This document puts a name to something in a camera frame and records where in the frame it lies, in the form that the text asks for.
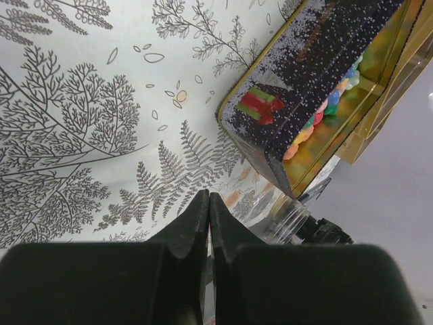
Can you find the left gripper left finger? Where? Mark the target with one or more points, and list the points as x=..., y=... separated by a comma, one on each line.
x=158, y=281

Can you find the dark tin with star candies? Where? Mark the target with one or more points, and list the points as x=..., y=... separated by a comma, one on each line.
x=329, y=66

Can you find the clear glass jar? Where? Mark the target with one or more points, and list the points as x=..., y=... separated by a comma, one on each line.
x=275, y=220

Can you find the floral table mat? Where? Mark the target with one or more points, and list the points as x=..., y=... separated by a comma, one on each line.
x=108, y=113

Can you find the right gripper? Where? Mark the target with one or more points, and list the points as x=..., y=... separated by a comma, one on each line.
x=320, y=231

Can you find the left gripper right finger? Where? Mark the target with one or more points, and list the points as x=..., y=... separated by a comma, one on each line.
x=260, y=283

